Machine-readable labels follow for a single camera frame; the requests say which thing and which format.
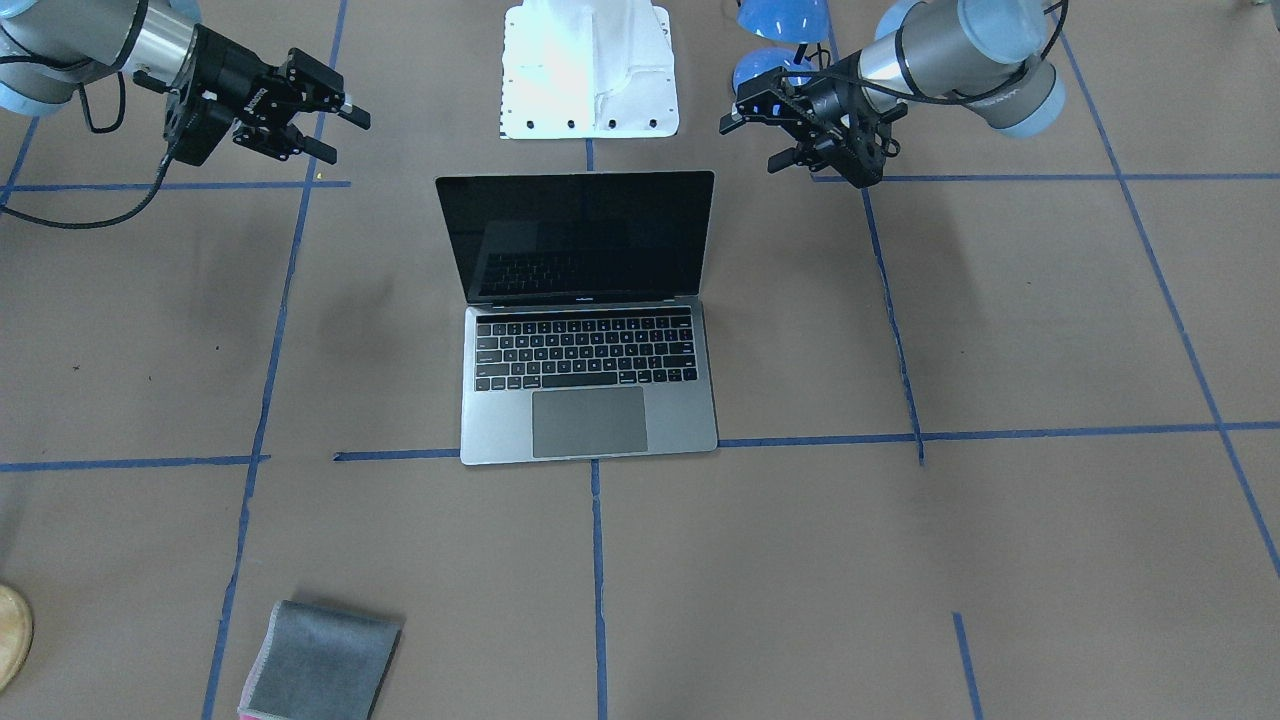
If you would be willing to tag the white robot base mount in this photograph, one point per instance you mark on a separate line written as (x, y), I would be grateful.
(588, 69)

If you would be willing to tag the round wooden stand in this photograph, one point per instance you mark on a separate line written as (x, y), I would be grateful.
(17, 629)

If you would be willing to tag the grey folded cloth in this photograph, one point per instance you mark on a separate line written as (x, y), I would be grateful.
(316, 662)

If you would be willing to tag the grey laptop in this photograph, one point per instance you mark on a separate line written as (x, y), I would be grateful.
(584, 334)

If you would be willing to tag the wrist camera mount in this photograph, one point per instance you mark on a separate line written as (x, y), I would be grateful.
(194, 125)
(859, 148)

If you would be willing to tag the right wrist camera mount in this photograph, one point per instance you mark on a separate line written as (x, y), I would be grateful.
(194, 125)

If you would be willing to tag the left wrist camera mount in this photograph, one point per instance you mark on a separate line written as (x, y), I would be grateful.
(859, 148)

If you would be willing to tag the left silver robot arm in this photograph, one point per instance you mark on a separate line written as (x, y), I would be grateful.
(990, 57)

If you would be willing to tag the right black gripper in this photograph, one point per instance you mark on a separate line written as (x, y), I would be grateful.
(225, 70)

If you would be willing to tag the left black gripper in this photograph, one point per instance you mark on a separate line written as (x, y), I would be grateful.
(829, 100)

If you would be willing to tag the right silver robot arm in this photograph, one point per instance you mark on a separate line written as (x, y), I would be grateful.
(52, 49)

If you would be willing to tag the blue desk lamp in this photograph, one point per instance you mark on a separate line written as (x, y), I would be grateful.
(796, 29)

